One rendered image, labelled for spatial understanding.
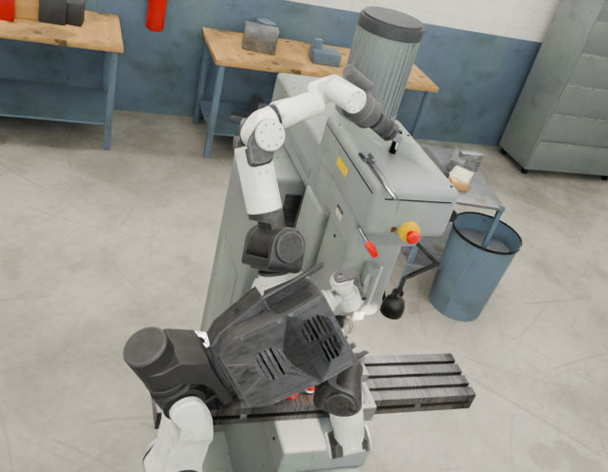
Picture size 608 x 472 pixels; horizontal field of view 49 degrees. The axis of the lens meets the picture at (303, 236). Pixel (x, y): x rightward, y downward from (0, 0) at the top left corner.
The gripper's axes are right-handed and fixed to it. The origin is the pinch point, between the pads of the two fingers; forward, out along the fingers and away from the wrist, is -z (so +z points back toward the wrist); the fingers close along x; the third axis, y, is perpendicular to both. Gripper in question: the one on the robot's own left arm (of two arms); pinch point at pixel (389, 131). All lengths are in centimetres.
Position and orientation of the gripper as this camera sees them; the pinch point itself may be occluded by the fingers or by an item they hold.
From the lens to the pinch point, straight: 195.7
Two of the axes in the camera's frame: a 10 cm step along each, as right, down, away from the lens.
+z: -6.2, -3.2, -7.1
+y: 6.2, -7.6, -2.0
